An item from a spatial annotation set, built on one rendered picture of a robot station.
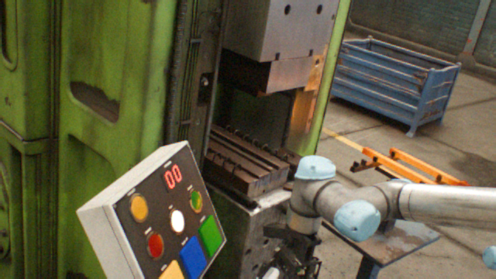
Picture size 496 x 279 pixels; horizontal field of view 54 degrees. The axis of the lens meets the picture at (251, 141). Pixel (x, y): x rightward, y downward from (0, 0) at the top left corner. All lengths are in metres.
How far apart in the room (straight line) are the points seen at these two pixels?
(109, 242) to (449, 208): 0.61
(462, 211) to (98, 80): 1.08
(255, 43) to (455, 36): 8.36
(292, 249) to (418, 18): 9.00
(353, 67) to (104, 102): 4.24
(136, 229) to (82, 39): 0.77
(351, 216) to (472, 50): 8.58
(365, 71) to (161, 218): 4.57
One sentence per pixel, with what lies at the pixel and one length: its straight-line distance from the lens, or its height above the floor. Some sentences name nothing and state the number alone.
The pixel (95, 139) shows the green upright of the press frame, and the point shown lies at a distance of 1.52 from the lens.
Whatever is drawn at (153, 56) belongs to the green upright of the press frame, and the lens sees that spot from 1.26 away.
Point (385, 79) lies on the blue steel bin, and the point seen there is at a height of 0.47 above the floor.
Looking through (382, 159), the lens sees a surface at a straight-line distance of 1.95.
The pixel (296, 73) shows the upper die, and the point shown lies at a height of 1.32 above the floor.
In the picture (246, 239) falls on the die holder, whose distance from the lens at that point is 1.53.
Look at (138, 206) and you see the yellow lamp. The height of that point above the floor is 1.17.
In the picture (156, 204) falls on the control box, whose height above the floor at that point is 1.14.
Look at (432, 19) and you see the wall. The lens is 9.81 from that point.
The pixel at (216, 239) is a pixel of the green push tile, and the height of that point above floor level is 0.99.
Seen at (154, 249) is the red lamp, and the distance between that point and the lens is 1.00.
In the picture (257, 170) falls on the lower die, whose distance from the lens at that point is 1.56.
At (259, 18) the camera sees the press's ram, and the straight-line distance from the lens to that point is 1.32.
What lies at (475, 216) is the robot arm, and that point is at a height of 1.32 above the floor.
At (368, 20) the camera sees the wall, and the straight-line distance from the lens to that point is 10.50.
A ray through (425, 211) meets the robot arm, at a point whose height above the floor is 1.27.
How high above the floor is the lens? 1.69
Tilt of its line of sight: 23 degrees down
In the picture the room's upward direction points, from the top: 10 degrees clockwise
